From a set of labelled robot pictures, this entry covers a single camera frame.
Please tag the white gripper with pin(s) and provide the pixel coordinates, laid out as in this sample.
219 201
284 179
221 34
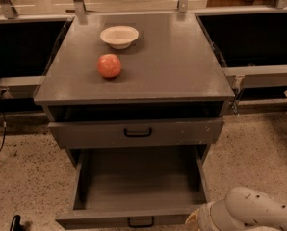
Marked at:
203 216

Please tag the grey drawer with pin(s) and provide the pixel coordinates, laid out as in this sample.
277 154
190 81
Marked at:
135 187
136 133

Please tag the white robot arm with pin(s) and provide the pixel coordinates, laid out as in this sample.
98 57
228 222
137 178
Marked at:
242 209

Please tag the grey top drawer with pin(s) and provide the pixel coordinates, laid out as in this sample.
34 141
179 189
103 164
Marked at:
136 133

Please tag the grey drawer cabinet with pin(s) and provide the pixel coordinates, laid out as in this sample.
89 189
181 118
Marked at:
169 72

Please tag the red apple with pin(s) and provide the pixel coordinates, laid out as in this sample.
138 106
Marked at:
109 66

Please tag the black object at floor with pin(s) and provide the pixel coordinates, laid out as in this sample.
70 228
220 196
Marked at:
15 224

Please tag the white bowl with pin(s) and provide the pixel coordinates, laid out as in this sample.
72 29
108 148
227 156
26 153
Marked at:
119 37

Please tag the metal latch bracket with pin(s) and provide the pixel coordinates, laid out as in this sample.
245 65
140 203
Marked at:
238 88

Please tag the metal railing post centre-left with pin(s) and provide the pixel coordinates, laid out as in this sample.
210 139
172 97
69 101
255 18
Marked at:
78 0

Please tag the metal railing post left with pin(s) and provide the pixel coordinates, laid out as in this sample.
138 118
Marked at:
8 9

